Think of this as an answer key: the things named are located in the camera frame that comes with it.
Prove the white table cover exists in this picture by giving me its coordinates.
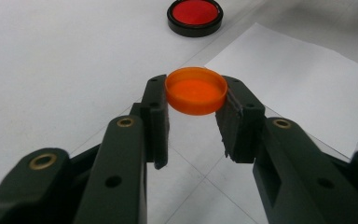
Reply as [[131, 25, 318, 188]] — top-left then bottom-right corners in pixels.
[[0, 0, 358, 224]]

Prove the round black red ink pad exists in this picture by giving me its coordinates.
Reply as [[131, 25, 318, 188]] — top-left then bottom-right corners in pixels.
[[166, 0, 225, 38]]

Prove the orange round stamp cap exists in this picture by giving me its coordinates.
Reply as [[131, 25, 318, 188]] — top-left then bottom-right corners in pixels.
[[164, 66, 228, 117]]

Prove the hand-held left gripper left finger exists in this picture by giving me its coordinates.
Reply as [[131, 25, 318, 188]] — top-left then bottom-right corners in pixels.
[[73, 74, 171, 224]]

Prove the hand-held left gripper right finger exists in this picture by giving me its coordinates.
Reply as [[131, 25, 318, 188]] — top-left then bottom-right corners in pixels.
[[214, 75, 358, 224]]

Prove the white paper sheet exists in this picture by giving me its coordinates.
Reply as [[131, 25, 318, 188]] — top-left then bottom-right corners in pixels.
[[204, 21, 358, 160]]

